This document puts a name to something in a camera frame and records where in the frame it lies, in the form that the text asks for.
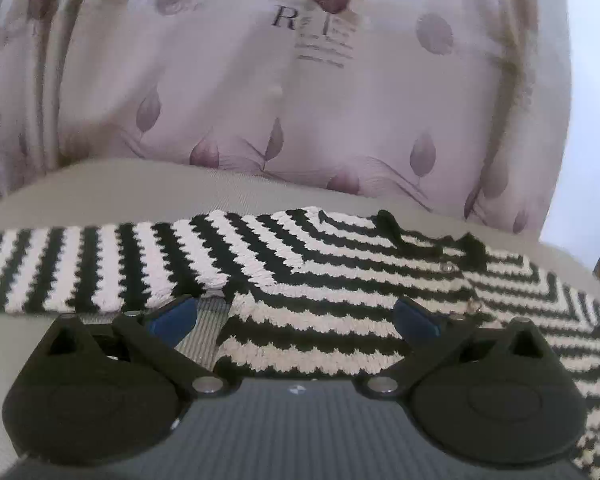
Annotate black white zigzag knit garment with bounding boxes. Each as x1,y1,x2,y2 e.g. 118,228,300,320
0,208,600,479

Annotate beige ribbed bed sheet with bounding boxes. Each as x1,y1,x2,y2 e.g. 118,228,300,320
0,160,600,479

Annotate pink leaf pattern curtain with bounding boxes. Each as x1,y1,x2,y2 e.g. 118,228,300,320
0,0,571,236

